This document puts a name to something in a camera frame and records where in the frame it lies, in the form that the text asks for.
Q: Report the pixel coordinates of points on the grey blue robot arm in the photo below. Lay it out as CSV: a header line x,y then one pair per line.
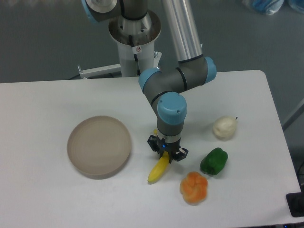
x,y
135,29

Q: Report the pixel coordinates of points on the white pear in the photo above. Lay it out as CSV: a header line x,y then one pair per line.
x,y
225,127

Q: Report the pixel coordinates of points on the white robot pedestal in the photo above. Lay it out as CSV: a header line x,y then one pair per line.
x,y
134,60

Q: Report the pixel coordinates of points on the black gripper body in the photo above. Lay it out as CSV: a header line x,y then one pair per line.
x,y
166,146

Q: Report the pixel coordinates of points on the peeled orange mandarin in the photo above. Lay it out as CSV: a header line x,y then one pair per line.
x,y
194,188

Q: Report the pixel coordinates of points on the blue plastic bag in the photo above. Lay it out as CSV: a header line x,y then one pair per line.
x,y
270,7

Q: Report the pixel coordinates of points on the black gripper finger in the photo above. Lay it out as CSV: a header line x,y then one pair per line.
x,y
152,142
178,155

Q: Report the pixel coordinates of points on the yellow banana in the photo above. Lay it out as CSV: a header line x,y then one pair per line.
x,y
159,169

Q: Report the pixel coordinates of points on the black device at edge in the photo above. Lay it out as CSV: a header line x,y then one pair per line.
x,y
295,203

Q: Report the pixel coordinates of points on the green bell pepper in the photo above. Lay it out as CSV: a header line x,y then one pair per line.
x,y
214,162

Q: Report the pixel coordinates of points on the white left bracket bar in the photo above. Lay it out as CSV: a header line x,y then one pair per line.
x,y
99,71

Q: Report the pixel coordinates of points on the beige round plate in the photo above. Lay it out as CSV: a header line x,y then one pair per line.
x,y
99,147

